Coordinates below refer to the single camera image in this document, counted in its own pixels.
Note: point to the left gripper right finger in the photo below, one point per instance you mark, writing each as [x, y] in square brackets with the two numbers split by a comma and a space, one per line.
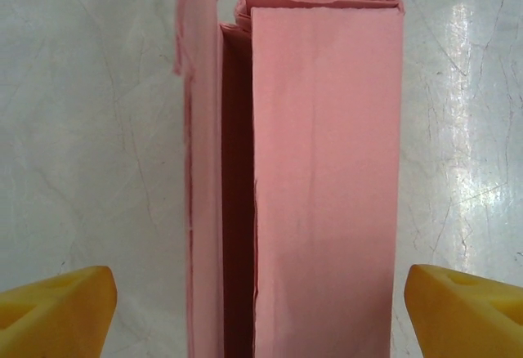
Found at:
[466, 317]

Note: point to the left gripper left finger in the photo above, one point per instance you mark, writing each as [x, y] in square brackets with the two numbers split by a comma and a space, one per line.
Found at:
[53, 317]

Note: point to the pink paper box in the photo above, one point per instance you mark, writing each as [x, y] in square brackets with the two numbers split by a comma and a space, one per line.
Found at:
[327, 170]

